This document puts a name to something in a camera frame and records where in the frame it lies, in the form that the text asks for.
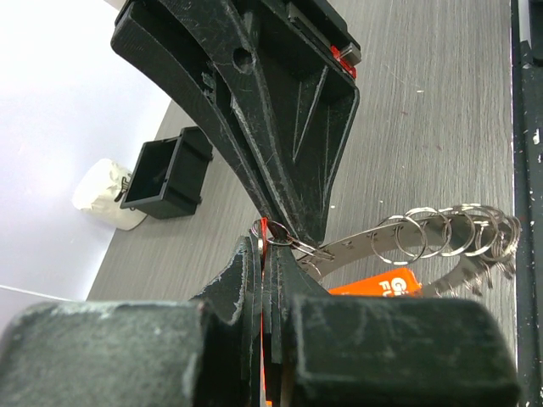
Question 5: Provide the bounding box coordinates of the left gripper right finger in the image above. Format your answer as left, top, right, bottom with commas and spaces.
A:
263, 246, 521, 406

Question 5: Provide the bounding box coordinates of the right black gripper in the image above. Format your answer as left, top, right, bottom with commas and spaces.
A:
165, 1, 361, 244

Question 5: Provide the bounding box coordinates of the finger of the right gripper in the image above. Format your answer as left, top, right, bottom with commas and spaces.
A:
111, 1, 287, 224

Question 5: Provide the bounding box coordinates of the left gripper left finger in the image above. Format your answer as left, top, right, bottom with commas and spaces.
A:
1, 237, 260, 406

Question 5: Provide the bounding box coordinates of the large metal disc keyring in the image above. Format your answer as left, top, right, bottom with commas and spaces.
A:
298, 203, 521, 297

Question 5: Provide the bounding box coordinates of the orange snack pouch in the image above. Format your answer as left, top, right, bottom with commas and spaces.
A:
328, 267, 422, 297

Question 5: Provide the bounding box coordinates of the black plastic bin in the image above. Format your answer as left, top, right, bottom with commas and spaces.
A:
120, 126, 213, 220

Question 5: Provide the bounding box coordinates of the white toilet paper roll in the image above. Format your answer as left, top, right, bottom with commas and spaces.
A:
71, 159, 146, 231

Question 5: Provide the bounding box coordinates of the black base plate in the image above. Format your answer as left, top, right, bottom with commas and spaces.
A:
511, 1, 542, 406

